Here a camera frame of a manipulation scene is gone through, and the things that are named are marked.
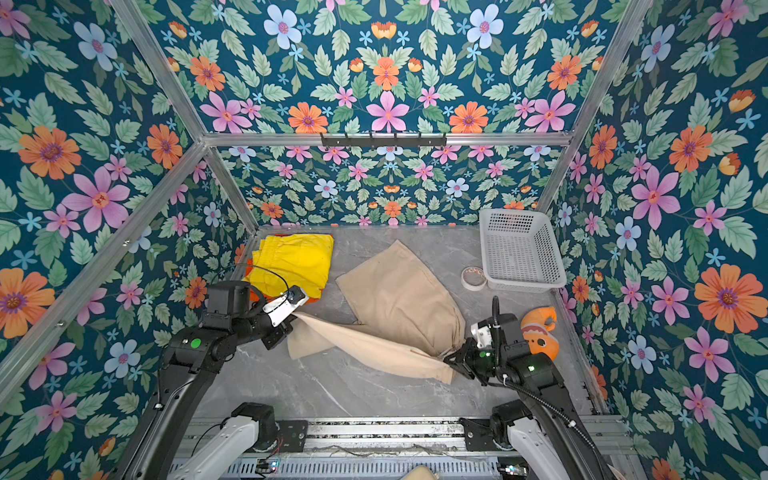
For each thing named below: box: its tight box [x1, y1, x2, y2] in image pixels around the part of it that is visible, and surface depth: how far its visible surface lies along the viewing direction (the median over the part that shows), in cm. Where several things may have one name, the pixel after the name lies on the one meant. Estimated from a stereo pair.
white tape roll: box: [460, 266, 487, 292], surface depth 104 cm
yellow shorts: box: [244, 234, 334, 299], surface depth 106 cm
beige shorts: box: [288, 240, 467, 384], surface depth 95 cm
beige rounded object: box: [399, 465, 439, 480], surface depth 66 cm
